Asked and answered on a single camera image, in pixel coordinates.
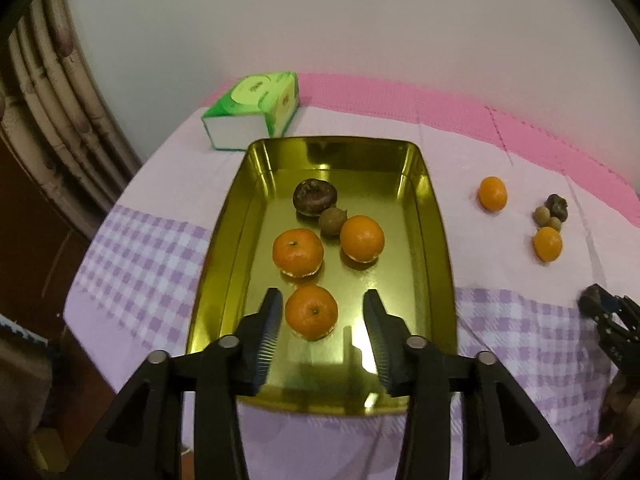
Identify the gold and red tin box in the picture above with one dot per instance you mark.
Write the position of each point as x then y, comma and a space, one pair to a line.
395, 260

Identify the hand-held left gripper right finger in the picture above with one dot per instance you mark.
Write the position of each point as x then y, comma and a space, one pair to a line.
380, 340

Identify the orange mandarin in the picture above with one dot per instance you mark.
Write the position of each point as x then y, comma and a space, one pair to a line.
298, 252
311, 311
493, 193
547, 243
362, 238

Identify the brown longan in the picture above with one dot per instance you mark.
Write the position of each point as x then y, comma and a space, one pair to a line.
332, 222
541, 214
553, 223

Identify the green tissue box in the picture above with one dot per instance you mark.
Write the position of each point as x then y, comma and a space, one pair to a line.
250, 110

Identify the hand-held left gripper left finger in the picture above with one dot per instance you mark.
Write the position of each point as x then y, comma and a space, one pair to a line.
267, 335

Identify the beige patterned curtain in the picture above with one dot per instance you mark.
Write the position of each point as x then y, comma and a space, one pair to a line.
55, 110
25, 385

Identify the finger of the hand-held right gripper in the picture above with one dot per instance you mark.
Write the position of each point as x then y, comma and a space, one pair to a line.
617, 306
622, 342

